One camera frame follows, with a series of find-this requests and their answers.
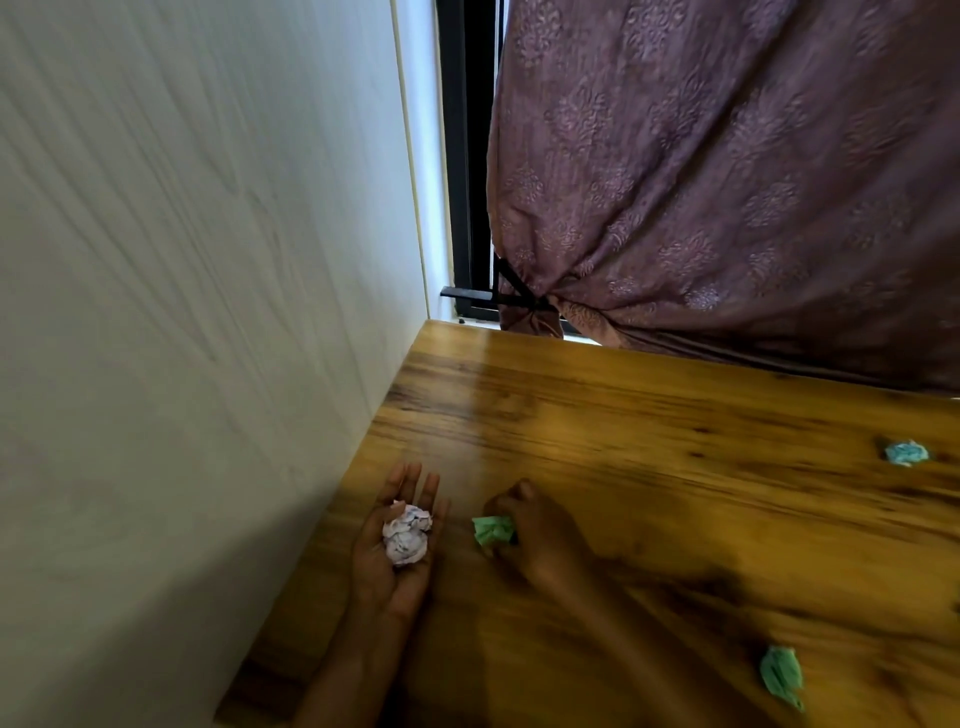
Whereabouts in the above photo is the person's right hand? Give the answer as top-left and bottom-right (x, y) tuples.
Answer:
(483, 480), (601, 601)

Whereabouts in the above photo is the person's left hand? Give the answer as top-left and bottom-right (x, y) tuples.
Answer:
(350, 462), (451, 621)

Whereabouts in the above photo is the green paper ball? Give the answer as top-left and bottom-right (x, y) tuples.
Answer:
(471, 514), (517, 550)

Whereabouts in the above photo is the white paper ball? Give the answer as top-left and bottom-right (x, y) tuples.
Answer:
(382, 501), (435, 567)

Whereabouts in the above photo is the person's left forearm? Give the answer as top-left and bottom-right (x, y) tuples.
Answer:
(292, 600), (421, 728)

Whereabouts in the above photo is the person's right forearm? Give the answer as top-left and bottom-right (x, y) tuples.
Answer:
(555, 562), (807, 728)

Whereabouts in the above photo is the green crumpled paper scrap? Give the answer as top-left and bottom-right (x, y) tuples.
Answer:
(759, 645), (807, 714)

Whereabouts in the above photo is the mauve patterned curtain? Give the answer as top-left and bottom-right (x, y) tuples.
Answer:
(486, 0), (960, 395)

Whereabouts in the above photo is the black window frame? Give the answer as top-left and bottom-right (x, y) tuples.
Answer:
(435, 0), (560, 325)

